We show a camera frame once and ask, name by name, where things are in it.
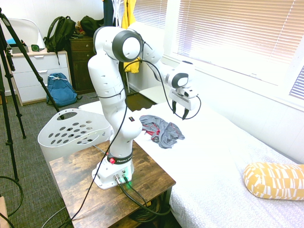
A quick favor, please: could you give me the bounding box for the yellow jacket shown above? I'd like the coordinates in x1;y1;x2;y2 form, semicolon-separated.
120;0;141;75

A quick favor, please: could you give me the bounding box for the blue backpack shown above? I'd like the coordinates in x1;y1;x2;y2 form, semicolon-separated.
46;72;78;107

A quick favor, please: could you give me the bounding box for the white drawer dresser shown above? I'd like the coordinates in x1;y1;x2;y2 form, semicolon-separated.
10;50;72;106

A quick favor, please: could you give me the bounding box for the yellow and white patterned pillow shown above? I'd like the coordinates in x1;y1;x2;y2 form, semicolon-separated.
243;161;304;201

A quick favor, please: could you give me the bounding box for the grey box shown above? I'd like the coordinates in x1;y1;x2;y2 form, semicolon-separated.
10;46;29;55

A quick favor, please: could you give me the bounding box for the narrow white window blind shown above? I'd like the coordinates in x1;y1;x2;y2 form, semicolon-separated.
289;66;304;101

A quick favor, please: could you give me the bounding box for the rustic wooden side table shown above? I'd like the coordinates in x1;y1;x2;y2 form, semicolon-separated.
49;139;177;228

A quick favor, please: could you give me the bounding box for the black floor cable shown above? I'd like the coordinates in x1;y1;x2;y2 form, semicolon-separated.
0;175;25;228

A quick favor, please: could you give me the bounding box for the small white window blind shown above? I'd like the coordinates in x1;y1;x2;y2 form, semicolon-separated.
118;0;168;29

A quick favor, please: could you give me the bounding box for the dark wooden dresser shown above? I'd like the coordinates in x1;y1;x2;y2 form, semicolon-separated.
68;35;97;95

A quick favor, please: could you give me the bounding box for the dark green backpack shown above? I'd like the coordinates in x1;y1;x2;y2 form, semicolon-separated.
43;16;77;66

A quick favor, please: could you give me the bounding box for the brown teddy bear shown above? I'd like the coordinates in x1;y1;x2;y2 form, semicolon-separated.
75;20;86;37

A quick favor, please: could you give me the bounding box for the white perforated laundry basket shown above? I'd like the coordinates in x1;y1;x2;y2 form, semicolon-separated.
37;108;114;164

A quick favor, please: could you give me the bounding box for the thick black base cable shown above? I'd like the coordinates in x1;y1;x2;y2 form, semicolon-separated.
114;174;171;216
121;172;172;216

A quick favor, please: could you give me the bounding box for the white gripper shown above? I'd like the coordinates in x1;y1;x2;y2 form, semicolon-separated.
168;87;198;121

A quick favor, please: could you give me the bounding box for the bed with white patterned sheet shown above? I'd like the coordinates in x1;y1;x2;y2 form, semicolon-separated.
78;99;304;228

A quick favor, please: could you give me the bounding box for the grey shirt with red trim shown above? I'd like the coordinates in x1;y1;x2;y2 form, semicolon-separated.
139;114;185;149

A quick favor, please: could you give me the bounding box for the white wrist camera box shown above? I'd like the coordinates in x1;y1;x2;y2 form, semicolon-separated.
181;86;199;98

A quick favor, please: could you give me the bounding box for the large white window blind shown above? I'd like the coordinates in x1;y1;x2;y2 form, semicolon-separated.
172;0;304;72

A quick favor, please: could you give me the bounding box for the black bag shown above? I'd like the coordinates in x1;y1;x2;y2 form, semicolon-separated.
80;15;105;38

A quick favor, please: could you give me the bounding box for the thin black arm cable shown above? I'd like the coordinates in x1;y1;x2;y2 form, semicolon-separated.
70;30;202;223

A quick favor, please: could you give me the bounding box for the grey floor cable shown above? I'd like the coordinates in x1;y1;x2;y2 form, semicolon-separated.
41;205;72;228

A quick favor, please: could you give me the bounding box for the black camera tripod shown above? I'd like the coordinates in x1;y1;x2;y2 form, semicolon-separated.
0;7;65;182

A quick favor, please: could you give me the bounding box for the white desk lamp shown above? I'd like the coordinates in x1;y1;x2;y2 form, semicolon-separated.
4;18;46;52

